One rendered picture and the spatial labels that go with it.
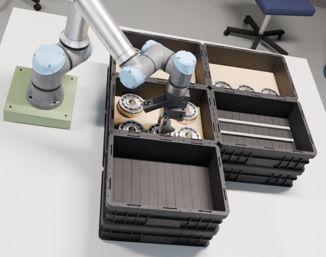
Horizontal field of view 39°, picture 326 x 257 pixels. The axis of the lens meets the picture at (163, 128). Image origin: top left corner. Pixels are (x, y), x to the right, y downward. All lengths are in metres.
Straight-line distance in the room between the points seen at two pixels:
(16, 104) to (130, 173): 0.56
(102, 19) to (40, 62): 0.37
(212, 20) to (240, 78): 1.94
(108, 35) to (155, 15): 2.43
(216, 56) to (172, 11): 1.89
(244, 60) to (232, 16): 2.04
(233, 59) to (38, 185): 1.05
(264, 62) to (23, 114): 1.11
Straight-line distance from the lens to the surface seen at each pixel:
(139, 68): 1.49
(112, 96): 1.73
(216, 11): 4.20
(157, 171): 1.66
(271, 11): 3.53
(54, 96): 1.87
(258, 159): 1.80
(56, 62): 1.75
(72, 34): 1.80
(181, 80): 1.56
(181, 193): 1.63
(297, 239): 1.88
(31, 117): 1.88
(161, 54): 1.57
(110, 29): 1.49
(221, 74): 2.15
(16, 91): 1.95
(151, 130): 1.74
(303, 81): 2.57
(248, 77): 2.19
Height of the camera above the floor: 2.12
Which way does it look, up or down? 46 degrees down
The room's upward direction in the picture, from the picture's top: 19 degrees clockwise
